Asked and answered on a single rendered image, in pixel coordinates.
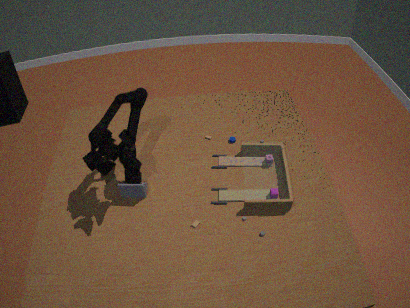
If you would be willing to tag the tan strip with blue dots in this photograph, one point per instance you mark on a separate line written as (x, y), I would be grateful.
(231, 161)

